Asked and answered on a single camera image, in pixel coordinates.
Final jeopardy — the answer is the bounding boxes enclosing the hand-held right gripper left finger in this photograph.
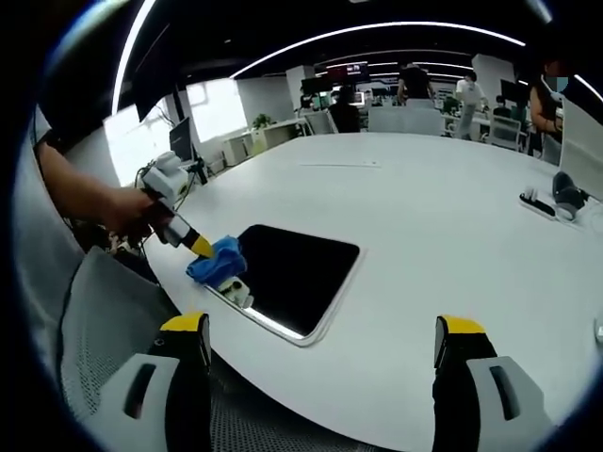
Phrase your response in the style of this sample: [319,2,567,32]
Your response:
[87,310,213,452]

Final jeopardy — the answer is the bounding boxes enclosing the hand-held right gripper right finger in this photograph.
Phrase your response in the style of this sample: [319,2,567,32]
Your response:
[432,314,560,452]

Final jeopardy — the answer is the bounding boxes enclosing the blue cleaning cloth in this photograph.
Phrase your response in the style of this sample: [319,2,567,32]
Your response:
[186,234,249,287]

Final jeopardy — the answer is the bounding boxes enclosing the black tablet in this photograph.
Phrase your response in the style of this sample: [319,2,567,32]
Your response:
[202,224,368,348]

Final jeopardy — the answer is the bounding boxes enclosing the person's left hand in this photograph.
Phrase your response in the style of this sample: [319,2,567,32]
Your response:
[101,186,164,246]

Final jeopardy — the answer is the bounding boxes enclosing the dark computer monitor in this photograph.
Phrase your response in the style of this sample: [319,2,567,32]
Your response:
[168,116,195,161]

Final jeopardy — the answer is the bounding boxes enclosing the dark hanging screen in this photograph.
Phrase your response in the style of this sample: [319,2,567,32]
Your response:
[134,70,180,121]

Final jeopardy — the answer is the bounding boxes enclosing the grey mesh office chair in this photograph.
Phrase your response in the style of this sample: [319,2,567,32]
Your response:
[58,245,359,452]

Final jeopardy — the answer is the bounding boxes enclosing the white side desk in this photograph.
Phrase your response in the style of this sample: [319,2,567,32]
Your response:
[220,120,307,166]

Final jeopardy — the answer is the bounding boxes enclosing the curved ceiling light strip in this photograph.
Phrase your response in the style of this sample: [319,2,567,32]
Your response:
[112,0,159,114]
[230,21,527,79]

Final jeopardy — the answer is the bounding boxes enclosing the person's grey shirt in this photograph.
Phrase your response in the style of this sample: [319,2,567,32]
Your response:
[13,105,90,415]

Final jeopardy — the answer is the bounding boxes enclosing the grey headphones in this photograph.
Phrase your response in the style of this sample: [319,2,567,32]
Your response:
[551,171,590,222]

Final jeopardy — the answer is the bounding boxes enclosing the white partition desk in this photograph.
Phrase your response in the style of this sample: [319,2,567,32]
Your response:
[367,107,444,137]

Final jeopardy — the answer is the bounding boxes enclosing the white upright panel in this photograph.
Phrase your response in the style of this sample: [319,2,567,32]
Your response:
[558,96,603,199]

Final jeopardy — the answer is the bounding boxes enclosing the white office chair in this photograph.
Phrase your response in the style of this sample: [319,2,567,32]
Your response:
[489,115,529,152]

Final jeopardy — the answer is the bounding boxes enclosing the red wall screen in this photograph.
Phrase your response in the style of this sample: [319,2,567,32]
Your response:
[324,63,369,81]

